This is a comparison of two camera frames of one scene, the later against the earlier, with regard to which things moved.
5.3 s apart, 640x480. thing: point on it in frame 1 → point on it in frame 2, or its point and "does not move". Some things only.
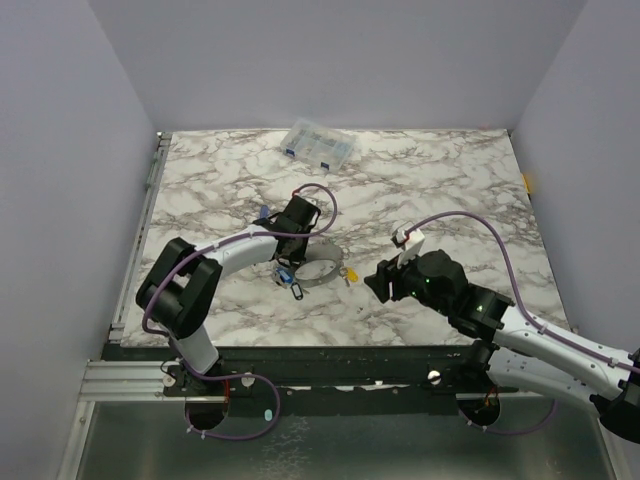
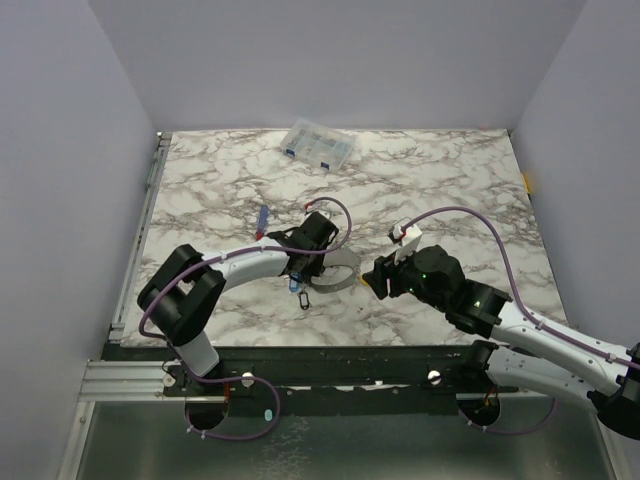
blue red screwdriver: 264,212 does not move
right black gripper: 386,279 does not move
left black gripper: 299,255 → 315,267
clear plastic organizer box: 319,146 does not move
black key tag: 297,291 → 304,300
